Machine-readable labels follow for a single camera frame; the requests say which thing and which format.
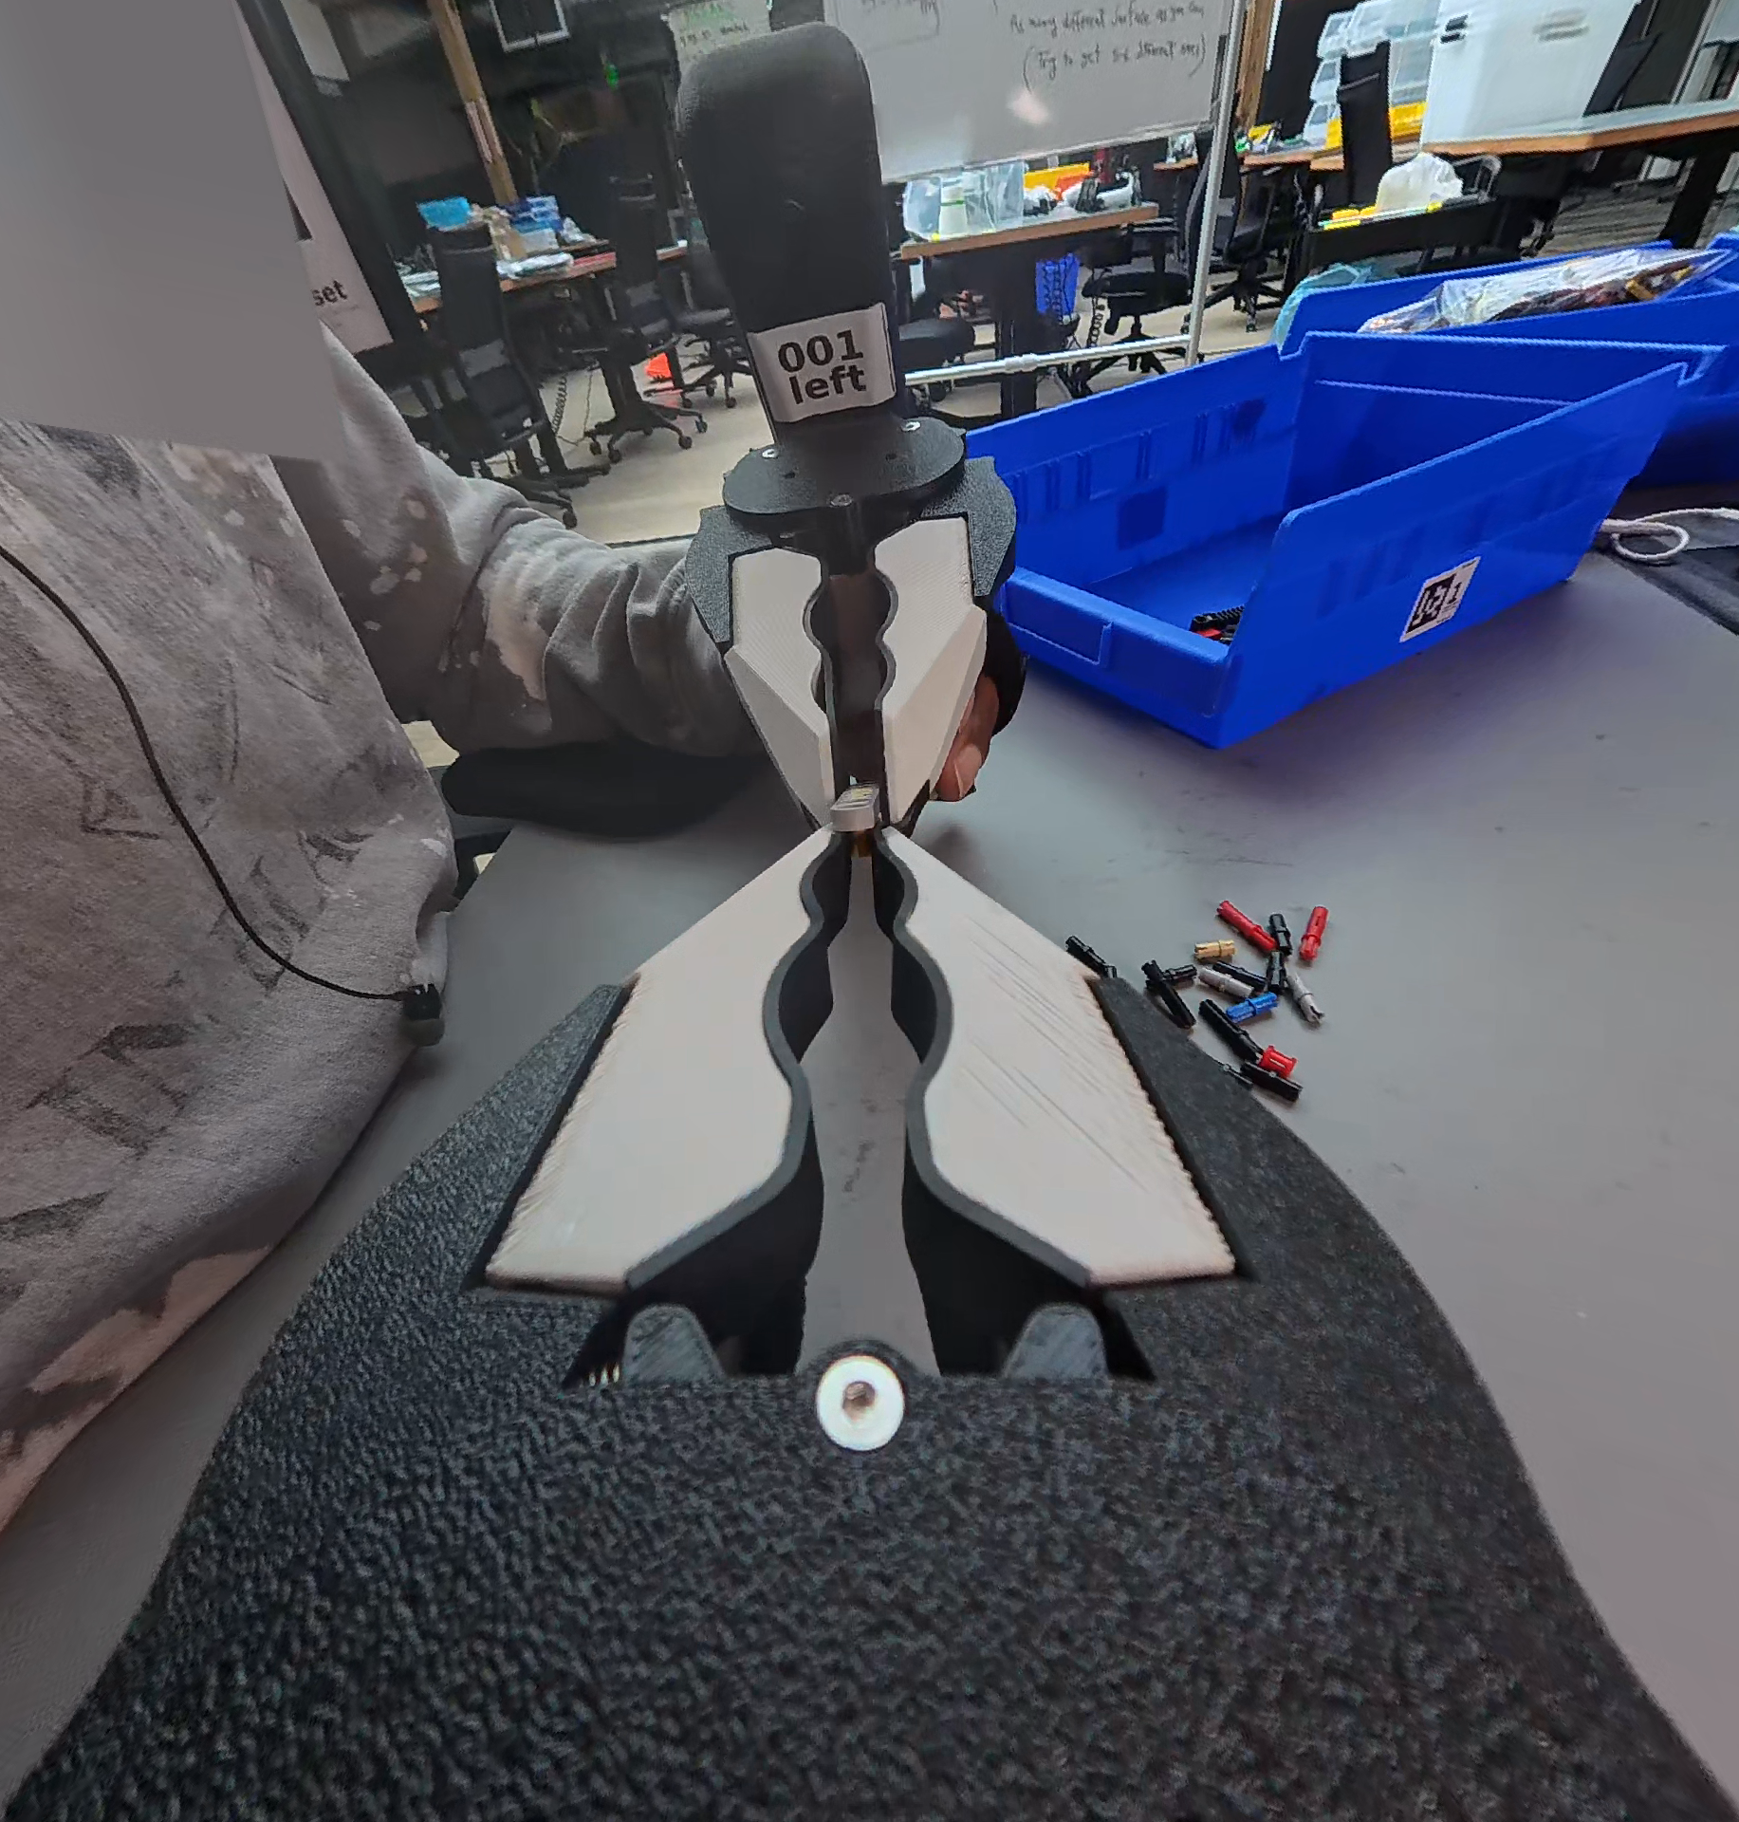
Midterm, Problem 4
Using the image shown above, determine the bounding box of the stack of clear storage boxes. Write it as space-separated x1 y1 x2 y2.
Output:
1303 15 1428 147

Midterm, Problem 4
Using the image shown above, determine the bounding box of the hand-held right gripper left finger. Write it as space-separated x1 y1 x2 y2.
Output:
485 825 855 1297

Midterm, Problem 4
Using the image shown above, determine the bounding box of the thin black cable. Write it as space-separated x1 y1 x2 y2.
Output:
0 512 451 1048

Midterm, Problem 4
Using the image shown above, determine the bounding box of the whiteboard on stand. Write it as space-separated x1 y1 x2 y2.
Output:
826 0 1275 393

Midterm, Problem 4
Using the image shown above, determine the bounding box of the person's left hand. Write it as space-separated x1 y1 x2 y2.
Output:
939 676 1003 801

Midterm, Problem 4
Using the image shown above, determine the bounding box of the framed black white marker sign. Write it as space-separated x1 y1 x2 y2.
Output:
236 0 395 356

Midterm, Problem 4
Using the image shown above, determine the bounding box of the blue plastic bin with tag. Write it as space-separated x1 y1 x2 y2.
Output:
962 329 1730 753

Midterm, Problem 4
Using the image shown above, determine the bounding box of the white cord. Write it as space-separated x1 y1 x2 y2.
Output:
1595 505 1739 564

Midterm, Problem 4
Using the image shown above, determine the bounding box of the clear bag of parts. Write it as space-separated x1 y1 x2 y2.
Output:
1359 249 1739 336

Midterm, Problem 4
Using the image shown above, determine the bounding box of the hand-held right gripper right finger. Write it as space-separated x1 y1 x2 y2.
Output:
868 825 1242 1297

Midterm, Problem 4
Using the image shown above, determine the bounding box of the white handwritten sheet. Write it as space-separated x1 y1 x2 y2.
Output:
663 0 764 65

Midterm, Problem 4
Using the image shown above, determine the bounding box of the wooden top table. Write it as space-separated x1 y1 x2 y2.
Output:
411 243 689 318
1425 98 1739 247
898 200 1162 379

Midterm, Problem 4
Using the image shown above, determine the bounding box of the white storage box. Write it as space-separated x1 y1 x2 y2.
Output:
1425 0 1642 145

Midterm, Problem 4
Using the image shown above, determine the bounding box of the grey desk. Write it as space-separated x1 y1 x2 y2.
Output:
0 476 1739 1822

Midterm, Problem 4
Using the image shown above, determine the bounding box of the black office chair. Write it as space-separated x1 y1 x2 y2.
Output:
584 170 711 463
1196 129 1312 336
428 228 580 493

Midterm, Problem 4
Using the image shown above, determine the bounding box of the pile of small plastic pins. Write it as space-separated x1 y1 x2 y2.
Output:
1066 899 1333 1104

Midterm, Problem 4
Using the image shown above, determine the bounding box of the person's left forearm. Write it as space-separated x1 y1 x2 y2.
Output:
385 469 764 756

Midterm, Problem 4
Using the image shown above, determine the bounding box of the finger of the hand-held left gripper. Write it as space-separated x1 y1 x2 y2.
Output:
867 517 991 833
726 547 842 830

